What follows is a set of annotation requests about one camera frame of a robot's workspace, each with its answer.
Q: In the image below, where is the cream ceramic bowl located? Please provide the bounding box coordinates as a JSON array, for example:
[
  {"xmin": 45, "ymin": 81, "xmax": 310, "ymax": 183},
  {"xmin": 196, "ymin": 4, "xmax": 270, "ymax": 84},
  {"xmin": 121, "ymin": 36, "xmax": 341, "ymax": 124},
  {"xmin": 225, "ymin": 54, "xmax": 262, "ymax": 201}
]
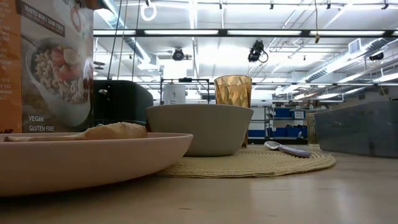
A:
[{"xmin": 146, "ymin": 103, "xmax": 254, "ymax": 157}]

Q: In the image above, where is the gold faceted tumbler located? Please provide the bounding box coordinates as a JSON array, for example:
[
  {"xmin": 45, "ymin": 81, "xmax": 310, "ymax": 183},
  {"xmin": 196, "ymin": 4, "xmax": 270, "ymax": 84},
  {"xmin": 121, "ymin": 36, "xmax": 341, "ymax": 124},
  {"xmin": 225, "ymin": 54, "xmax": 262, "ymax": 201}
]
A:
[{"xmin": 213, "ymin": 75, "xmax": 253, "ymax": 149}]

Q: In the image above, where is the sliced bagel half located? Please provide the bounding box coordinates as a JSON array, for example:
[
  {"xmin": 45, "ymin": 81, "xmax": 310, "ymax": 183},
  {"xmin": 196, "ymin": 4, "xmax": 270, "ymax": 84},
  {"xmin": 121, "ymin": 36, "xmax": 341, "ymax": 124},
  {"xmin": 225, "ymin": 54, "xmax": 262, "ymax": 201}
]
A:
[
  {"xmin": 70, "ymin": 121, "xmax": 149, "ymax": 141},
  {"xmin": 2, "ymin": 133, "xmax": 88, "ymax": 142}
]

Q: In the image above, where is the spoon with lavender handle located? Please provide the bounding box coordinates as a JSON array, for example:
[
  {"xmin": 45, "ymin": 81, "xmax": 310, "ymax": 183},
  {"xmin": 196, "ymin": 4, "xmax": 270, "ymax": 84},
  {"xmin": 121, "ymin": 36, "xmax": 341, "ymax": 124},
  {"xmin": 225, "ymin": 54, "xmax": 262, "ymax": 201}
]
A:
[{"xmin": 263, "ymin": 140, "xmax": 312, "ymax": 159}]

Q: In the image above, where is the pink shallow plate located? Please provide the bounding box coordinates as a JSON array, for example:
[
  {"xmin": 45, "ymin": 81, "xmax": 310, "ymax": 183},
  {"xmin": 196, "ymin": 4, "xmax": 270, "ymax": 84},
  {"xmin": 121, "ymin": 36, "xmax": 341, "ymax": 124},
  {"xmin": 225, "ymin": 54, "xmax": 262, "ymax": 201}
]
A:
[{"xmin": 0, "ymin": 132, "xmax": 194, "ymax": 197}]

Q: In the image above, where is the cereal box with bowl picture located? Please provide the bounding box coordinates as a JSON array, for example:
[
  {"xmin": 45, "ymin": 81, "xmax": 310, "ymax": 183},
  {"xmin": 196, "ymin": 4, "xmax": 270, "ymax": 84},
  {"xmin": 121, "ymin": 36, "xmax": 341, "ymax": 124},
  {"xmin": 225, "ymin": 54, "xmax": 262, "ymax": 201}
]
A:
[{"xmin": 0, "ymin": 0, "xmax": 108, "ymax": 134}]

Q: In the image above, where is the white cylinder container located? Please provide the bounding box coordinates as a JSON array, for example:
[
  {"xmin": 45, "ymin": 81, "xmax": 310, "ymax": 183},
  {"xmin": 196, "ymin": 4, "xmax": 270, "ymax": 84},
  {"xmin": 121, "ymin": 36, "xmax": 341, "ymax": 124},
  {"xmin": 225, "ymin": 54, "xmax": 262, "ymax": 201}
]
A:
[{"xmin": 162, "ymin": 84, "xmax": 187, "ymax": 105}]

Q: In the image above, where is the black toaster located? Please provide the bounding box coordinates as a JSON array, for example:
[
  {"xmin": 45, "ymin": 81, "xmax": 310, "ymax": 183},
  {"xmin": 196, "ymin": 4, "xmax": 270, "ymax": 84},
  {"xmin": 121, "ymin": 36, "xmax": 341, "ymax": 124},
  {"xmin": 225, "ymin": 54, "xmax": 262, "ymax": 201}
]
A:
[{"xmin": 92, "ymin": 80, "xmax": 155, "ymax": 127}]

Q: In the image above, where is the round woven straw placemat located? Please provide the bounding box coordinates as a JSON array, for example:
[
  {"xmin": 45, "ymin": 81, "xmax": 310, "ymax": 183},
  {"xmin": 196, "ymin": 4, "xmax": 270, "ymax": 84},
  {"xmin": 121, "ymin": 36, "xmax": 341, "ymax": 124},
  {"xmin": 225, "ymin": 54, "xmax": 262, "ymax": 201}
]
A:
[{"xmin": 157, "ymin": 145, "xmax": 336, "ymax": 179}]

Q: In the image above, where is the blue storage bin shelf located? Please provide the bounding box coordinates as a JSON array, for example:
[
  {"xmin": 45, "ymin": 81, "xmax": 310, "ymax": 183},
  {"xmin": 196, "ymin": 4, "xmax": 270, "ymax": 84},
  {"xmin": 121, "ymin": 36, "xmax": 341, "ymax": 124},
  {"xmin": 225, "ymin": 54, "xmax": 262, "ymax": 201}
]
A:
[{"xmin": 248, "ymin": 107, "xmax": 307, "ymax": 138}]

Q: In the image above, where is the clear plastic storage bin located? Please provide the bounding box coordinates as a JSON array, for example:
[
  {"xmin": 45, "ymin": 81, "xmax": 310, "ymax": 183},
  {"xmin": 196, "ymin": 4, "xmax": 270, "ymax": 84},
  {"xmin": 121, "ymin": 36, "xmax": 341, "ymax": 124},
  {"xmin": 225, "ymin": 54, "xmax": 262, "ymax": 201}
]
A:
[{"xmin": 314, "ymin": 100, "xmax": 398, "ymax": 159}]

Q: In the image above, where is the round black ceiling camera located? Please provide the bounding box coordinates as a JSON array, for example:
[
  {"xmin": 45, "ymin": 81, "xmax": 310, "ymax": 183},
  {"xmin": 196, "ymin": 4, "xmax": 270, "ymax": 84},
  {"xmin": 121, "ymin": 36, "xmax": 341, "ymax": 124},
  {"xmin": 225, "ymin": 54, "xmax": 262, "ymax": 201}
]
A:
[{"xmin": 172, "ymin": 48, "xmax": 185, "ymax": 62}]

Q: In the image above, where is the black ceiling camera with cable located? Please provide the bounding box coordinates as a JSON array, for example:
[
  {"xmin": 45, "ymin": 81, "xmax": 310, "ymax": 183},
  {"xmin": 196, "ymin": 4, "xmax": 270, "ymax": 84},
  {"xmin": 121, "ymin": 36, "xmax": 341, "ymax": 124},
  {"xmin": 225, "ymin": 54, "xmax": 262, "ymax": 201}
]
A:
[{"xmin": 248, "ymin": 39, "xmax": 269, "ymax": 63}]

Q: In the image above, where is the black overhead frame bar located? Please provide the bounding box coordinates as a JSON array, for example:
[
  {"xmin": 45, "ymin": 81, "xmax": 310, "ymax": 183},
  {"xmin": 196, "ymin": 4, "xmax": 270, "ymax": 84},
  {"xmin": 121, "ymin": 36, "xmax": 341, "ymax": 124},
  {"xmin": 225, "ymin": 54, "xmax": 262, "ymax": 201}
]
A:
[{"xmin": 93, "ymin": 29, "xmax": 398, "ymax": 39}]

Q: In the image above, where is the white hanging ring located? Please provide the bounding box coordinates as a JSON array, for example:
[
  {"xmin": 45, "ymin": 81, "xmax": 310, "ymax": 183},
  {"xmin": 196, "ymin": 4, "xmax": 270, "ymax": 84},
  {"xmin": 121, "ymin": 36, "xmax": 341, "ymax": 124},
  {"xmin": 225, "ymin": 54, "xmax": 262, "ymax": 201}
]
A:
[{"xmin": 140, "ymin": 2, "xmax": 158, "ymax": 22}]

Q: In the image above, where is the gold wire basket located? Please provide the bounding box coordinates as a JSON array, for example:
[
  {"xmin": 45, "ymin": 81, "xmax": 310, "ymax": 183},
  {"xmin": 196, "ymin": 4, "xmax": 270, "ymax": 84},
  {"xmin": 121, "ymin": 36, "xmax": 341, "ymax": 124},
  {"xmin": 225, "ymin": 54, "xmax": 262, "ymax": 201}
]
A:
[{"xmin": 306, "ymin": 112, "xmax": 320, "ymax": 146}]

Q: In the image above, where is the silver ventilation duct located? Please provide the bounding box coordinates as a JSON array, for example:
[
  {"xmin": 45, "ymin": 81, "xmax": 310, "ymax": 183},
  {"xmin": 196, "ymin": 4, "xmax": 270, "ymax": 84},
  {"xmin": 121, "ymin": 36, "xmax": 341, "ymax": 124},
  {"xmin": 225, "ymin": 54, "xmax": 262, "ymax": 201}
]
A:
[
  {"xmin": 303, "ymin": 37, "xmax": 398, "ymax": 84},
  {"xmin": 94, "ymin": 0, "xmax": 160, "ymax": 72}
]

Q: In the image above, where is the yellow hanging cable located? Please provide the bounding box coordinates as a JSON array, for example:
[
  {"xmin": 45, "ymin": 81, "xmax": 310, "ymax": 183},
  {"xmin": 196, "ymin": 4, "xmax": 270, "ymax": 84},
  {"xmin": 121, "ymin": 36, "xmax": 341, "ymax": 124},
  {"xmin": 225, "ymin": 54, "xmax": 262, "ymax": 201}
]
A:
[{"xmin": 313, "ymin": 0, "xmax": 321, "ymax": 44}]

